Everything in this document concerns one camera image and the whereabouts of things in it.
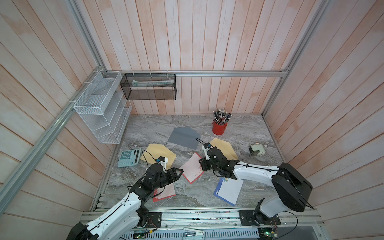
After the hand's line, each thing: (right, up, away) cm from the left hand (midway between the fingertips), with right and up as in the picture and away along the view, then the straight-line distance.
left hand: (180, 174), depth 80 cm
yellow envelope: (+30, +13, +20) cm, 38 cm away
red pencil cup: (+27, +25, +30) cm, 47 cm away
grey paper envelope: (+2, +20, +28) cm, 34 cm away
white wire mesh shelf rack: (-41, +36, -1) cm, 54 cm away
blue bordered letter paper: (+27, -10, +3) cm, 29 cm away
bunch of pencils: (+26, +33, +15) cm, 45 cm away
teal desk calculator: (-34, +7, +14) cm, 37 cm away
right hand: (+11, +6, +8) cm, 15 cm away
